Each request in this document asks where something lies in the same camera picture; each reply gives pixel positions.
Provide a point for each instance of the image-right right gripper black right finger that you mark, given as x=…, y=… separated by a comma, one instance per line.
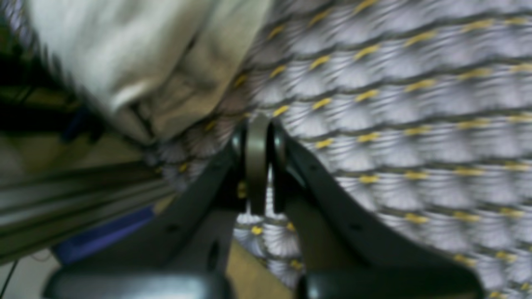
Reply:
x=348, y=253

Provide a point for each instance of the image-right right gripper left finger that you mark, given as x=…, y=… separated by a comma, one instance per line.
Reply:
x=183, y=252

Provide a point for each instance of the light grey T-shirt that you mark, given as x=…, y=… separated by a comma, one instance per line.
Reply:
x=150, y=68

